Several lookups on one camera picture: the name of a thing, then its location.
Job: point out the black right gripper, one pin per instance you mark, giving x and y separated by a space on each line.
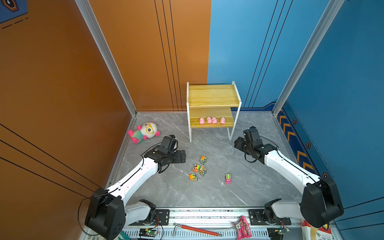
238 142

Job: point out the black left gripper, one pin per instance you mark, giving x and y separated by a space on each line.
179 159

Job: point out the green orange toy truck top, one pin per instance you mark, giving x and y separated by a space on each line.
203 160

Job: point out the pink toy truck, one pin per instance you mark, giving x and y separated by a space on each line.
228 179

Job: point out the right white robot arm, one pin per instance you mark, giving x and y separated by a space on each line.
320 203

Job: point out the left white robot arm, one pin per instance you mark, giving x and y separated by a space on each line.
109 212

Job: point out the orange toy truck middle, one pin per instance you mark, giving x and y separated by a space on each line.
196 168

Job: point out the orange green toy truck bottom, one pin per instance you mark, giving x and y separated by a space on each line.
193 177

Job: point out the plush doll pink white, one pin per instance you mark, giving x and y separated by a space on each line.
147 131

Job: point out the green circuit board left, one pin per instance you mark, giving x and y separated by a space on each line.
147 233

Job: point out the pink snack packet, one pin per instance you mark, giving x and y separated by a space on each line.
243 228

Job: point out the circuit board right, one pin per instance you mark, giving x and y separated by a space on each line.
278 234

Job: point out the red white box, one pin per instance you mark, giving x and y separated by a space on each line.
311 233

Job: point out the white shelf frame with wood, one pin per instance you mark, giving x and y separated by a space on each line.
213 101

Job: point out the red handled tool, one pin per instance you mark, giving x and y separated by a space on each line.
195 230

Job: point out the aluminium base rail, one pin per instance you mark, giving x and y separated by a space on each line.
215 219

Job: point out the aluminium corner post right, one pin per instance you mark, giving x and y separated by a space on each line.
318 34

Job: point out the aluminium corner post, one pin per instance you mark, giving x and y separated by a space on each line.
318 34
101 42

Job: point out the aluminium corner post left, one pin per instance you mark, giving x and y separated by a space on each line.
101 42

